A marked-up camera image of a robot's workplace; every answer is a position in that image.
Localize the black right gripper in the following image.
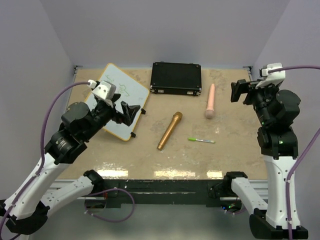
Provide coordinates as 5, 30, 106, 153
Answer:
231, 78, 280, 126

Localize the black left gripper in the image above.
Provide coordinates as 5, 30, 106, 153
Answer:
83, 93, 141, 140

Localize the yellow framed whiteboard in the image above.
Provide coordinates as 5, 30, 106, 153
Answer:
98, 63, 150, 141

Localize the white green whiteboard marker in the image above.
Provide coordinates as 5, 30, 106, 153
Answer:
195, 138, 216, 144

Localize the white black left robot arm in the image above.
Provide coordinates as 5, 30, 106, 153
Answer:
0, 93, 141, 235

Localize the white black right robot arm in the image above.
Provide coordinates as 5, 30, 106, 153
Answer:
222, 79, 309, 240

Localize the pink small object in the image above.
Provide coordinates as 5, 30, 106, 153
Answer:
205, 83, 215, 119

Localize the gold microphone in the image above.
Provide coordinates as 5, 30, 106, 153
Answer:
157, 111, 183, 151

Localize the black hard case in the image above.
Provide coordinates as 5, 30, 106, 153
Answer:
149, 61, 202, 96

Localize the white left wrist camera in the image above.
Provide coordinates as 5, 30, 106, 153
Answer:
88, 79, 116, 102

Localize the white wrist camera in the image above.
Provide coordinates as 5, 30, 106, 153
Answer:
88, 79, 116, 102
255, 62, 286, 89

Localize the metal wire easel stand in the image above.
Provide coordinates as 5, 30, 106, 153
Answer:
130, 108, 147, 138

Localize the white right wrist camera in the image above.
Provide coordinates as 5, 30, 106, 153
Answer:
255, 62, 286, 89

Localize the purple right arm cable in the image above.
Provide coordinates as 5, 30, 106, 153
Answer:
267, 65, 320, 240

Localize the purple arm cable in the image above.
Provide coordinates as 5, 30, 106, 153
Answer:
267, 65, 320, 240
0, 79, 97, 240

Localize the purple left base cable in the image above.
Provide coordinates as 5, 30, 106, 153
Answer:
84, 187, 136, 223

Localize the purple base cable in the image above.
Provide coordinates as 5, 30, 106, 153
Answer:
223, 204, 252, 216
84, 187, 136, 223

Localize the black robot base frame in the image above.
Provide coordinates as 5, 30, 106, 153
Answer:
91, 179, 243, 212

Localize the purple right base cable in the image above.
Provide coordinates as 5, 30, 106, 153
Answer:
223, 204, 252, 216

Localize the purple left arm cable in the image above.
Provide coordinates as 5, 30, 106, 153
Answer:
0, 79, 97, 240

